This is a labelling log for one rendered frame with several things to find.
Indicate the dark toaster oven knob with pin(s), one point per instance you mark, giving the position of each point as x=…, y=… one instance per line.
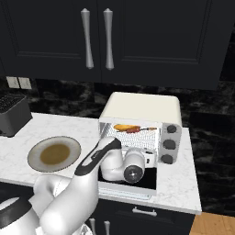
x=169, y=143
x=167, y=158
x=172, y=128

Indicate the dark drawer front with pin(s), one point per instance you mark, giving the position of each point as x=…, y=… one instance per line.
x=171, y=221

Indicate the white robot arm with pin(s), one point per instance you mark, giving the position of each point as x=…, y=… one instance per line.
x=70, y=195

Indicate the red kebab skewer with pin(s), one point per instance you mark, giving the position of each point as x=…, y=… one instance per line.
x=137, y=130

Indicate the dark base cupboard door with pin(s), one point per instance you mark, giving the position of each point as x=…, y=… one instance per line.
x=105, y=212

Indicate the golden baguette bread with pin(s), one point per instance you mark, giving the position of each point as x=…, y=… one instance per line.
x=125, y=127

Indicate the black toaster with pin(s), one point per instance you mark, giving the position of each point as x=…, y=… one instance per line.
x=13, y=116

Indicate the grey plate with brown centre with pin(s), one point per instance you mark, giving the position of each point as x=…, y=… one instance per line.
x=54, y=153

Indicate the toaster oven glass door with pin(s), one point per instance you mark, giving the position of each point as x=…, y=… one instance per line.
x=147, y=179

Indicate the white toaster oven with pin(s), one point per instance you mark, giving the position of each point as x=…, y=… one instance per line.
x=142, y=107

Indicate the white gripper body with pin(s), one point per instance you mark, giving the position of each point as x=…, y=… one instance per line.
x=150, y=150

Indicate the white wall socket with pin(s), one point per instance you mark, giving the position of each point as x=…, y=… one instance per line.
x=13, y=82
x=24, y=83

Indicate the dark wall cupboard door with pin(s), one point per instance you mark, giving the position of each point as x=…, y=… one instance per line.
x=165, y=39
x=46, y=36

